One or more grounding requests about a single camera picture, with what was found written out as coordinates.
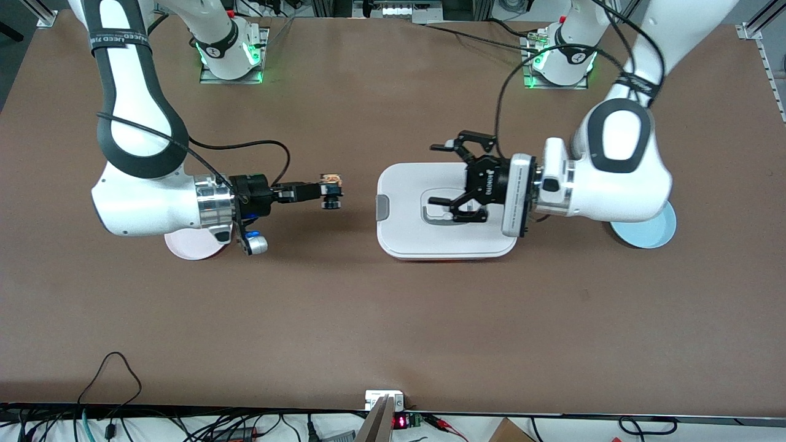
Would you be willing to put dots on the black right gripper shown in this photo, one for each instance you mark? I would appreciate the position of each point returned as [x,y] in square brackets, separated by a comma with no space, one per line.
[255,195]

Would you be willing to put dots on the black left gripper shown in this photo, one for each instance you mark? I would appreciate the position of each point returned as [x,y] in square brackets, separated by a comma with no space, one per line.
[488,181]

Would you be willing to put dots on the orange black switch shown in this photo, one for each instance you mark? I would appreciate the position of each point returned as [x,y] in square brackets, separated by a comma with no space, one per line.
[331,193]

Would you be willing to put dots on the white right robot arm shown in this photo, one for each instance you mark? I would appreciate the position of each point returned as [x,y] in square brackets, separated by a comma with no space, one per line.
[147,202]

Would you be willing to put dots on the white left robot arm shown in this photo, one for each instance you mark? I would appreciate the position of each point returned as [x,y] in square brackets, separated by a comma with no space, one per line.
[620,184]

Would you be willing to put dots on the white lidded container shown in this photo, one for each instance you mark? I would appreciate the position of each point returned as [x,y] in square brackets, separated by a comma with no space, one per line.
[405,233]

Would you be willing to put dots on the pink round plate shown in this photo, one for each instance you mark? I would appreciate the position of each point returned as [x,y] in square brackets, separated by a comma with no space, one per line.
[190,248]

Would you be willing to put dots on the silver device with lights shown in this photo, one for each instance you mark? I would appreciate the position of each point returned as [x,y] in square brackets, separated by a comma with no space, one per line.
[399,10]

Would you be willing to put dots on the light blue round plate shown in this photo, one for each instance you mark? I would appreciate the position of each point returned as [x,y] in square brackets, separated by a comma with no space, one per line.
[645,236]

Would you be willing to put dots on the aluminium profile bar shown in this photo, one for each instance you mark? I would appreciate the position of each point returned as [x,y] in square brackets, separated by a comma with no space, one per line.
[377,423]

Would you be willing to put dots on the red digit display module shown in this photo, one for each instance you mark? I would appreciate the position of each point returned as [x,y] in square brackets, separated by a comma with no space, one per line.
[400,422]

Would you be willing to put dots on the brown cardboard piece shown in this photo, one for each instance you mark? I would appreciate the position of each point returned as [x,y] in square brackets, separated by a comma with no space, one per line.
[509,433]

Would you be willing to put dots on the short aluminium profile corner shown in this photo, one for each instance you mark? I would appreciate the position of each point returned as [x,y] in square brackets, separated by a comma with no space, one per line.
[44,15]

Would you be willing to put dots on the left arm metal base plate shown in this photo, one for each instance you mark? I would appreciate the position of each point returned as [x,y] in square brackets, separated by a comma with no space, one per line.
[529,80]

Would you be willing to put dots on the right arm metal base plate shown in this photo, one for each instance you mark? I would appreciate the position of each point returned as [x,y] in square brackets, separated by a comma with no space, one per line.
[212,78]

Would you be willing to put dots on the small white bracket box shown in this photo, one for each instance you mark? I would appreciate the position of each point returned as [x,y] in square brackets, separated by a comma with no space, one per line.
[374,398]

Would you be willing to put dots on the perforated aluminium rail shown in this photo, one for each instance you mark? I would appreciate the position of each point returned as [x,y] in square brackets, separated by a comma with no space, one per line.
[764,55]

